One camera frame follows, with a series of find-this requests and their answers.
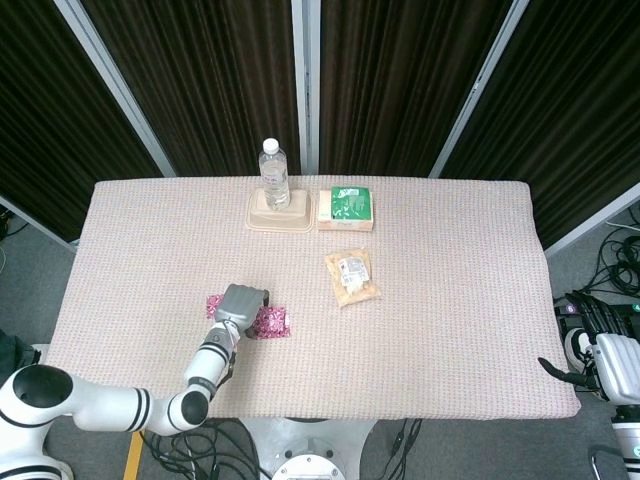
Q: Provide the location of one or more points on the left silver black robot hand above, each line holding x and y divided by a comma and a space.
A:
240, 305

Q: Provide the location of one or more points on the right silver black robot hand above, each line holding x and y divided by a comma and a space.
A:
622, 367

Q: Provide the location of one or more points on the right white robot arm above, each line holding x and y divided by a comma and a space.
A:
629, 440

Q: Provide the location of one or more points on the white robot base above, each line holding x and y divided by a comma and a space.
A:
307, 450

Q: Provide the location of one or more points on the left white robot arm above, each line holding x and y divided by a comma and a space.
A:
210, 360

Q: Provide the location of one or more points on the white and black sneaker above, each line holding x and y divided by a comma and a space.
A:
575, 347

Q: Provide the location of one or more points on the black box with number stickers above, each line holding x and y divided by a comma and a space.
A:
627, 315

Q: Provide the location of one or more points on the beige plastic food container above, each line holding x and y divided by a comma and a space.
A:
300, 215

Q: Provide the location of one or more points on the clear bag of snacks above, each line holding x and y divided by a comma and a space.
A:
352, 280

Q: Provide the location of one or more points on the green white box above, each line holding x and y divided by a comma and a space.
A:
325, 207

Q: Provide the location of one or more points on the clear plastic water bottle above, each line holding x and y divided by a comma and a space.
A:
274, 175

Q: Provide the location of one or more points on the green printed packet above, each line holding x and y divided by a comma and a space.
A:
352, 202

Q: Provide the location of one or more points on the pink woven tablecloth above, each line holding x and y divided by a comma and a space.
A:
400, 350

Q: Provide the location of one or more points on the yellow floor tape strip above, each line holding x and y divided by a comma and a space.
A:
134, 455

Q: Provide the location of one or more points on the dark brown curtain panel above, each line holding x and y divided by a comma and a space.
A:
200, 75
50, 110
400, 75
575, 110

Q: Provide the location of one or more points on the grey partition frame rail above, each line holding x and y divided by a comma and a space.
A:
590, 222
37, 222

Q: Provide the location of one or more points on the grey partition frame post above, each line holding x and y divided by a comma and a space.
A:
478, 90
306, 90
122, 95

